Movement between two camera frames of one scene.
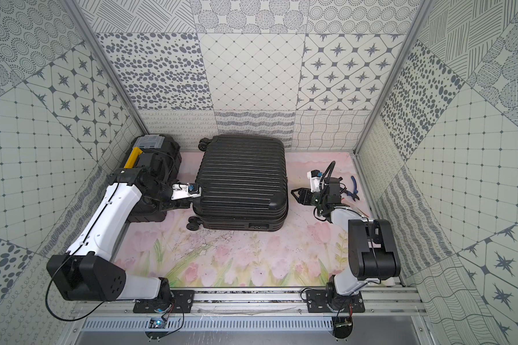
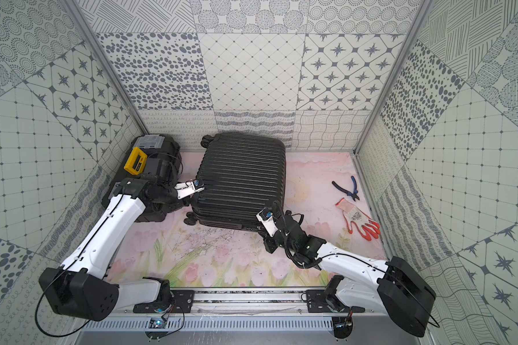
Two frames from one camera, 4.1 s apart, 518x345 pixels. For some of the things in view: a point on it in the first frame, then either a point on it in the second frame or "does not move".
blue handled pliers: (355, 194) does not move
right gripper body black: (315, 198) -> (271, 244)
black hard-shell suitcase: (243, 184) does not move
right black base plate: (316, 301) does not move
